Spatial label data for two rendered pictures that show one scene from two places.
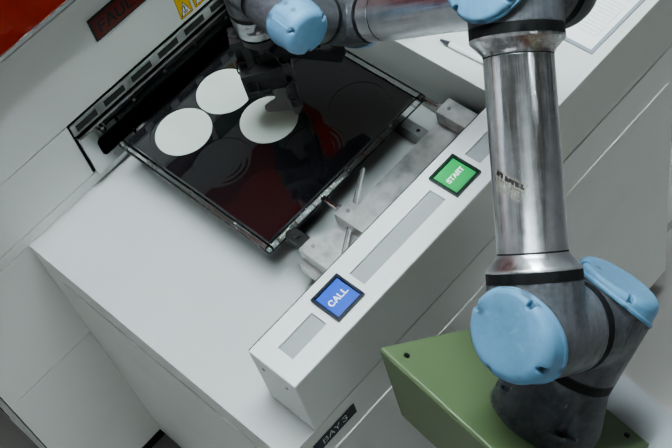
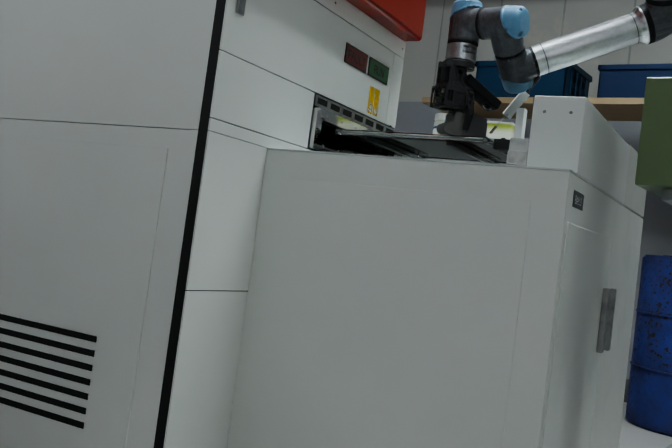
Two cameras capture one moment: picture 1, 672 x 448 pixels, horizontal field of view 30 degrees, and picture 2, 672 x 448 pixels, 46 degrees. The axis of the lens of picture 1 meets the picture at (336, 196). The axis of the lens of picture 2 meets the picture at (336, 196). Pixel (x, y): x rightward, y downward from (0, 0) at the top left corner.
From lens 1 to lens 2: 2.19 m
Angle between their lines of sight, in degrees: 61
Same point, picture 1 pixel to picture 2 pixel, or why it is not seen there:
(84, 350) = (237, 306)
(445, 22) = (599, 34)
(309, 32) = (525, 20)
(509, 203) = not seen: outside the picture
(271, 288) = not seen: hidden behind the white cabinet
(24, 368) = (211, 260)
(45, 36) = (334, 20)
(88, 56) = (338, 64)
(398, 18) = (566, 40)
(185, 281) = not seen: hidden behind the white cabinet
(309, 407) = (582, 138)
